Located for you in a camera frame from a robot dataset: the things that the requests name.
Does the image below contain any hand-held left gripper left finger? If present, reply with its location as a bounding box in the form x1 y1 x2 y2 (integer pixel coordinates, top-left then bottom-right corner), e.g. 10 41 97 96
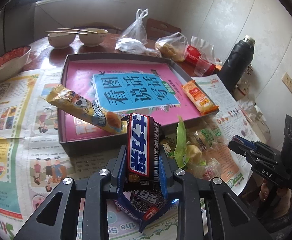
14 145 129 240

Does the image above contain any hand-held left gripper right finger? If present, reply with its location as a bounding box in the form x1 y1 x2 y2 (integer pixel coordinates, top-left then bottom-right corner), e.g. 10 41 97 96
158 149 273 240

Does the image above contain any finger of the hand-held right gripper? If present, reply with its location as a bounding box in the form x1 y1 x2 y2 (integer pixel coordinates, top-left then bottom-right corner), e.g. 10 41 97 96
227 141 261 167
232 135 278 155

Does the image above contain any blue cookie packet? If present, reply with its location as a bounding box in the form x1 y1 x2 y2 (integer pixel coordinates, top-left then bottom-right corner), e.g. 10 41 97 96
113 180 172 232

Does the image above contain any clear-wrapped round pastry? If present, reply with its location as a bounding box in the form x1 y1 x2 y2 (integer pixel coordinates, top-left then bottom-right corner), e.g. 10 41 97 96
194 156 222 180

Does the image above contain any brown chocolate bar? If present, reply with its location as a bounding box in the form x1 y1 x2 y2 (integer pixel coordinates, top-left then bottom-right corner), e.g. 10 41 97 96
122 113 161 188

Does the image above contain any green pastry packet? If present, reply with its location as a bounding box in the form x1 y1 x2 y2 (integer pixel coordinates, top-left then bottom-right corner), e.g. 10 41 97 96
173 115 206 169

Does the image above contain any yellow snack packet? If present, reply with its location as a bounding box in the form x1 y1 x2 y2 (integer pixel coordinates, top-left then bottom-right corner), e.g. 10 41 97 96
45 84 128 134

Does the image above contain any plastic bag of fried snacks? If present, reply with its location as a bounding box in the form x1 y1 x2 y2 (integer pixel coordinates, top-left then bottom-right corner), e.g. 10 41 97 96
154 32 189 62

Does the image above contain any person's right hand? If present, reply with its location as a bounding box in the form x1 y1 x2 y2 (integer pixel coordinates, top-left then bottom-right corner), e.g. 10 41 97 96
259 181 292 214

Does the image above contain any white crumpled paper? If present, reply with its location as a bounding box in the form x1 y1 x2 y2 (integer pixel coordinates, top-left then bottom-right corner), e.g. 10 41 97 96
241 100 271 143

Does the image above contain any clear-wrapped pastry green label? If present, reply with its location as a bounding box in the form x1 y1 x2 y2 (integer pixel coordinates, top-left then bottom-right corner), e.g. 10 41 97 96
188 127 222 153

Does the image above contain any printed newspaper sheet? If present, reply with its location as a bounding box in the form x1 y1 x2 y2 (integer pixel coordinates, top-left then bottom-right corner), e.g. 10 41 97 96
0 67 236 240
193 76 268 198

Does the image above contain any cat figurine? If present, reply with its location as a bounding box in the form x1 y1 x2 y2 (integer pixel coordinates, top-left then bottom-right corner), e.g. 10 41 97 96
234 79 255 100

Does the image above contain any person's dark patterned clothing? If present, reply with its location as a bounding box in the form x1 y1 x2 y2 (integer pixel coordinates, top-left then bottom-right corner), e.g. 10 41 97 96
251 197 292 240

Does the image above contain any orange snack packet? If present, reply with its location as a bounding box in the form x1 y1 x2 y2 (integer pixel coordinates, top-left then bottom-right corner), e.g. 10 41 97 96
181 80 220 116

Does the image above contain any black thermos bottle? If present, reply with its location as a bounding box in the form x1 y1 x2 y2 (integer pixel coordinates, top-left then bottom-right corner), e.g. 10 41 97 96
221 34 255 98

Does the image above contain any clear plastic cup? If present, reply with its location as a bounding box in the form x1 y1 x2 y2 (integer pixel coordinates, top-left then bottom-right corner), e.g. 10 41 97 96
195 56 212 77

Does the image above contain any red tissue pack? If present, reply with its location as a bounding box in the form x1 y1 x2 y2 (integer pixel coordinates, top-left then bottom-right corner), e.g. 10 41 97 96
183 36 217 75

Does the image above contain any white crumpled plastic bag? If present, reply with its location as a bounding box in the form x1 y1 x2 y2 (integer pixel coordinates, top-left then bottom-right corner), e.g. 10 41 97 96
115 38 161 58

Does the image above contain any white bowl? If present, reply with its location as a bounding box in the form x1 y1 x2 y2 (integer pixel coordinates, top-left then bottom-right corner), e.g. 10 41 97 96
47 31 76 50
78 28 108 47

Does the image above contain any clear knotted plastic bag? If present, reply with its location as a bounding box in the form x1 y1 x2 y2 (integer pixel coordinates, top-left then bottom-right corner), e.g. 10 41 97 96
121 8 148 45

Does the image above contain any wooden chopstick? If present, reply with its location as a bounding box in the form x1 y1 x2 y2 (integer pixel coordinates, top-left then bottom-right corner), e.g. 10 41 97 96
57 28 99 34
44 31 88 35

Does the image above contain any red patterned bowl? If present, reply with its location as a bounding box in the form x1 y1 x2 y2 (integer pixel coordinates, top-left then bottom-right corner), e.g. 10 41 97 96
0 45 32 83

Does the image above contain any grey refrigerator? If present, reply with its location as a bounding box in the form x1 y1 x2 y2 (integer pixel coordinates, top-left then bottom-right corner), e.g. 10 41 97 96
0 0 35 53

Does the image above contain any beige wall socket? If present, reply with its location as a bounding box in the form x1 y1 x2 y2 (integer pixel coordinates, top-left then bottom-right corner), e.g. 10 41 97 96
281 72 292 92

